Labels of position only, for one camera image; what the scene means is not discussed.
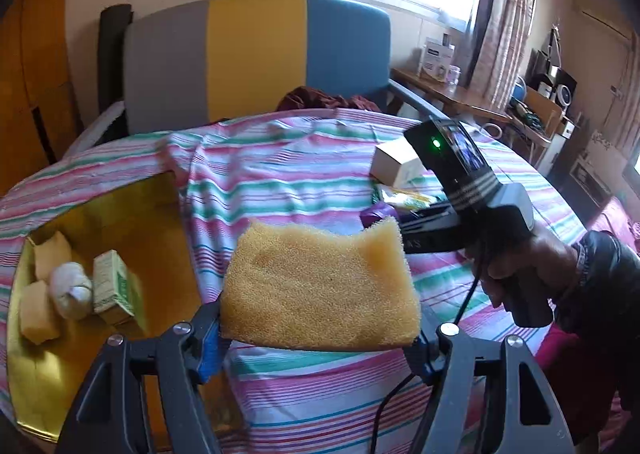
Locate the striped pink green tablecloth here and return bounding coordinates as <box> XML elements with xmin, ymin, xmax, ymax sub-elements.
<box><xmin>0</xmin><ymin>109</ymin><xmax>586</xmax><ymax>454</ymax></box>

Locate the yellow sponge chunk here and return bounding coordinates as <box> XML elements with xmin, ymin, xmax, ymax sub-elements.
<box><xmin>220</xmin><ymin>218</ymin><xmax>421</xmax><ymax>351</ymax></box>

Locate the dark red cloth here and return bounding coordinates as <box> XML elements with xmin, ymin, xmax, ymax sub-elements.
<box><xmin>277</xmin><ymin>86</ymin><xmax>380</xmax><ymax>112</ymax></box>

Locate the person's right hand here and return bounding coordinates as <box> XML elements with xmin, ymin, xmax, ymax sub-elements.
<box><xmin>480</xmin><ymin>222</ymin><xmax>578</xmax><ymax>308</ymax></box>

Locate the black rolled mat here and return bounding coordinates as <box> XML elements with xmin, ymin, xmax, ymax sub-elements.
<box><xmin>96</xmin><ymin>4</ymin><xmax>134</xmax><ymax>114</ymax></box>

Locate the white appliance box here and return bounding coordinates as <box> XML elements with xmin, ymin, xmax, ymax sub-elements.
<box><xmin>419</xmin><ymin>38</ymin><xmax>456</xmax><ymax>83</ymax></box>

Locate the small green white box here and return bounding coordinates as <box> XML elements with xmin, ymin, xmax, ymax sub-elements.
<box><xmin>92</xmin><ymin>249</ymin><xmax>143</xmax><ymax>326</ymax></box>

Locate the yellow sponge piece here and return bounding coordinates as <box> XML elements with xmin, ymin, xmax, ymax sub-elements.
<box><xmin>20</xmin><ymin>281</ymin><xmax>61</xmax><ymax>344</ymax></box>

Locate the gold metal tray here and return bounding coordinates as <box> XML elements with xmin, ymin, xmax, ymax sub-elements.
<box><xmin>6</xmin><ymin>173</ymin><xmax>201</xmax><ymax>452</ymax></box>

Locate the white towel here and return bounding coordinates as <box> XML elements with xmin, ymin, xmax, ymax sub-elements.
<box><xmin>49</xmin><ymin>261</ymin><xmax>93</xmax><ymax>321</ymax></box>

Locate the beige barcode carton box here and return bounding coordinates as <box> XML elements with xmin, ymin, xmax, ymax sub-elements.
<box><xmin>370</xmin><ymin>137</ymin><xmax>425</xmax><ymax>188</ymax></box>

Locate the wooden side desk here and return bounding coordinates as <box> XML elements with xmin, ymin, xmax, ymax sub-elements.
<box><xmin>390</xmin><ymin>69</ymin><xmax>512</xmax><ymax>124</ymax></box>

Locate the grey yellow blue chair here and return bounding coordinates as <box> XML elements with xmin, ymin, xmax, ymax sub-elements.
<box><xmin>74</xmin><ymin>0</ymin><xmax>440</xmax><ymax>149</ymax></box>

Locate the purple snack packet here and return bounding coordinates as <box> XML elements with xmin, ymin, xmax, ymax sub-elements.
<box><xmin>359</xmin><ymin>202</ymin><xmax>400</xmax><ymax>229</ymax></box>

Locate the yellow green snack packet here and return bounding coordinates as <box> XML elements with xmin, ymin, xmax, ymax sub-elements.
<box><xmin>375</xmin><ymin>183</ymin><xmax>440</xmax><ymax>211</ymax></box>

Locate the yellow sponge block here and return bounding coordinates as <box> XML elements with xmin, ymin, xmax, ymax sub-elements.
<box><xmin>34</xmin><ymin>231</ymin><xmax>73</xmax><ymax>282</ymax></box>

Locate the wooden wardrobe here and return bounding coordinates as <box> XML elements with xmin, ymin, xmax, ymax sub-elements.
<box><xmin>1</xmin><ymin>0</ymin><xmax>82</xmax><ymax>193</ymax></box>

